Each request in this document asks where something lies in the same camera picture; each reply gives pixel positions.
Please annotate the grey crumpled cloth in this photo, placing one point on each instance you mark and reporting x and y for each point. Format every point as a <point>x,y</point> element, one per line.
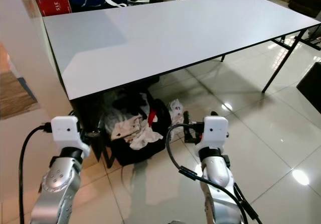
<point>120,112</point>

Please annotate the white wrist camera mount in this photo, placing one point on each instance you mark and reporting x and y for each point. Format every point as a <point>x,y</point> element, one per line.
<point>65,129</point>
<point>214,131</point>

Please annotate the white pillar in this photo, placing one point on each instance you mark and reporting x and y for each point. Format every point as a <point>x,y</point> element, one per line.
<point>30,48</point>

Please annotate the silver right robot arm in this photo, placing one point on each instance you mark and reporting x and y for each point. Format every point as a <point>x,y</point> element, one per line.
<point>218,176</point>

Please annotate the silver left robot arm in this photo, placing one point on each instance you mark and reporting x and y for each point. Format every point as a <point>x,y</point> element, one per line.
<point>55,186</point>

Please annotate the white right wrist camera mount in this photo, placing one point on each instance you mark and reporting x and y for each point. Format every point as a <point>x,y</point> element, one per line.
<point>214,131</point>

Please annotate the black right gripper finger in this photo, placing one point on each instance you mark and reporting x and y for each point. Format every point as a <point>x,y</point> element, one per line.
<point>186,118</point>
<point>213,114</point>

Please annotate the short black table leg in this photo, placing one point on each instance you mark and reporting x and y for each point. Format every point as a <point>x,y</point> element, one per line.
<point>223,59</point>

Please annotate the long black table leg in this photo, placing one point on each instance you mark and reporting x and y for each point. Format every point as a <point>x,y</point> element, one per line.
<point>283,62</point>

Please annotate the white red-patterned cloth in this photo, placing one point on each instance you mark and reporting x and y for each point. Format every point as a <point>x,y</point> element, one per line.
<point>176,112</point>

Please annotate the dark brown sofa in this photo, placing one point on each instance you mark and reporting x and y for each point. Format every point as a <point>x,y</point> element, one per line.
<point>307,0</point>

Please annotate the red cardboard box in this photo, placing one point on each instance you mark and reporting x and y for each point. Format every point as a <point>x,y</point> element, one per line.
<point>52,4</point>

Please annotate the beige crumpled cloth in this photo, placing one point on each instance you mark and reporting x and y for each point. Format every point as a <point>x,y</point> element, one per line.
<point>138,133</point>

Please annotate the black laundry basket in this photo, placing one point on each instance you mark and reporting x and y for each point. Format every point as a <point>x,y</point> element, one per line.
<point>130,156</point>

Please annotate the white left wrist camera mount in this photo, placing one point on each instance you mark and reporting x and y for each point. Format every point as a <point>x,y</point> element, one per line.
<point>65,129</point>

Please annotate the black furniture piece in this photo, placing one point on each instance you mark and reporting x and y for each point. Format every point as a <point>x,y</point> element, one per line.
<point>310,88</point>

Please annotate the red garment piece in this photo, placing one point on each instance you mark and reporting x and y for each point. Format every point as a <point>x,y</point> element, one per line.
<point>152,116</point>

